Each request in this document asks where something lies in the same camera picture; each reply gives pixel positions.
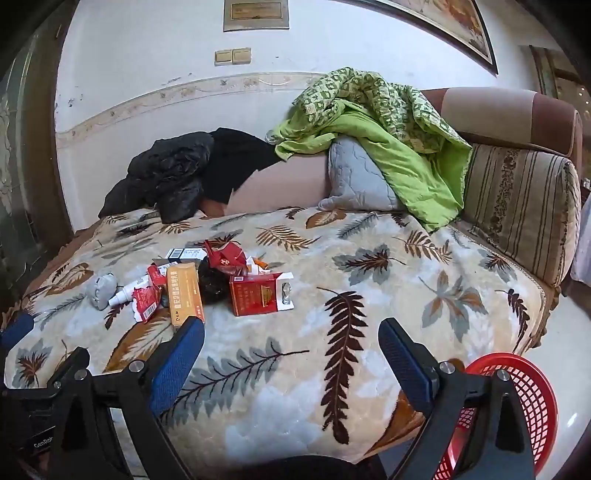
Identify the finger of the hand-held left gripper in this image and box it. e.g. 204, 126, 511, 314
0, 314, 36, 352

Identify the black plastic bag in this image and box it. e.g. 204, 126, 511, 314
198, 263, 234, 305

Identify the red plastic mesh basket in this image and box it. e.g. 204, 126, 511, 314
431, 353, 559, 480

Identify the long yellow carton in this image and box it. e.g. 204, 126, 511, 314
166, 262, 206, 326

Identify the white and black carton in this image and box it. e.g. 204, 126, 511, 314
164, 248, 206, 266

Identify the grey quilted pillow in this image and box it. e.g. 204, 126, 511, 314
318, 137, 402, 213

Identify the white tube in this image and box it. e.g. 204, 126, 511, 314
108, 277, 151, 308

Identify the red cigarette box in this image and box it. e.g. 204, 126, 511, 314
229, 272, 296, 317

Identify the brown fabric sofa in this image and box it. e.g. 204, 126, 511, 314
14, 88, 583, 416

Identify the framed wall plaque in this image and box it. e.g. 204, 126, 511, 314
223, 0, 291, 32

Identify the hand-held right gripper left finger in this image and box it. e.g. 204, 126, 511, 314
46, 318, 206, 480

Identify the striped sofa cushion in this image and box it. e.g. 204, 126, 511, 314
462, 144, 581, 287

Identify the green patterned quilt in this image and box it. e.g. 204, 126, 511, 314
272, 67, 474, 234

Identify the black puffer jacket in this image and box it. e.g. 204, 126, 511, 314
98, 131, 215, 223

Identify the red wrapper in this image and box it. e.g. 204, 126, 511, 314
204, 240, 247, 278

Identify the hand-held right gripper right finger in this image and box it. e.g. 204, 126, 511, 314
378, 318, 539, 480

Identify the large framed painting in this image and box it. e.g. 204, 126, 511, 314
332, 0, 498, 75

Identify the wooden room divider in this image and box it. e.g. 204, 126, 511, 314
529, 44, 591, 134

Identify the leaf print blanket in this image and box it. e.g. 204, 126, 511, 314
0, 205, 548, 467

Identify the light blue tissue packet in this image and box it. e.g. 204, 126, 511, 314
85, 272, 118, 310

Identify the torn red packet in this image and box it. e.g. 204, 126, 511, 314
131, 265, 168, 324

